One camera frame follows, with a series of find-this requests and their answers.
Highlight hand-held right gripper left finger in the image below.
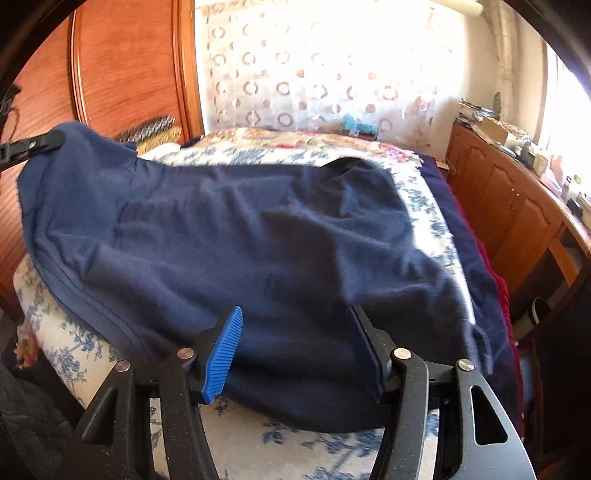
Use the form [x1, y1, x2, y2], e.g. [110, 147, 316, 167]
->
[55, 305, 244, 480]

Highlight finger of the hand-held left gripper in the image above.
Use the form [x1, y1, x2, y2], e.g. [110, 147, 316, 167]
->
[0, 128, 66, 163]

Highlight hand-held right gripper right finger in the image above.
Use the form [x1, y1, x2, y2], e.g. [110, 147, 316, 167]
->
[346, 305, 539, 480]

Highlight navy t-shirt with orange print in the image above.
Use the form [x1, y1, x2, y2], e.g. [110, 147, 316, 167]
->
[18, 121, 494, 433]

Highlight wooden wardrobe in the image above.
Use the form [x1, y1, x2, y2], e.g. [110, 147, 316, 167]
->
[0, 0, 206, 326]

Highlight gold patterned bolster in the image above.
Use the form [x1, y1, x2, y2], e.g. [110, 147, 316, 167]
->
[137, 126, 184, 154]

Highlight dark red blanket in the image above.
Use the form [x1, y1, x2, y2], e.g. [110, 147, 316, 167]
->
[484, 267, 528, 437]

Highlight navy blue blanket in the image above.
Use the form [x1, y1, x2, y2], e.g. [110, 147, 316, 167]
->
[421, 154, 523, 432]

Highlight blue floral white bedsheet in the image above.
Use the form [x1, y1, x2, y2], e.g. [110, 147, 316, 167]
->
[11, 137, 477, 480]

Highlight white waste bin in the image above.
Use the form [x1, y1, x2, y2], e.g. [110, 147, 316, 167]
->
[525, 296, 551, 328]

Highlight wooden sideboard cabinet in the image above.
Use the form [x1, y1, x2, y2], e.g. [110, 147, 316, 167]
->
[444, 119, 591, 326]

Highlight dark cloth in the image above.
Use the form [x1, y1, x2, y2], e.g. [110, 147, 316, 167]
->
[0, 364, 75, 480]

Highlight pink rose floral blanket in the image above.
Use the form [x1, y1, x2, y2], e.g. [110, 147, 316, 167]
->
[202, 126, 428, 168]

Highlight teal plastic object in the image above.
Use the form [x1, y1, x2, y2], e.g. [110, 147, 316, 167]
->
[341, 114, 378, 140]

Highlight clutter on cabinet top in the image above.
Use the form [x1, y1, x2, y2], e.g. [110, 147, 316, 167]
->
[457, 91, 591, 219]

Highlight cardboard box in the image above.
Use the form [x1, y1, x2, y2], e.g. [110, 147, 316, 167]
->
[479, 117, 509, 140]

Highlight bright window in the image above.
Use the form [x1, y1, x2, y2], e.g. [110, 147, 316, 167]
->
[539, 41, 591, 188]

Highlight black ring-patterned bolster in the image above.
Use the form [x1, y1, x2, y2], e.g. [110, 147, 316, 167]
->
[115, 115, 177, 143]

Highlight sheer curtain with ring pattern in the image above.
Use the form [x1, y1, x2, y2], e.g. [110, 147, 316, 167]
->
[194, 0, 500, 141]

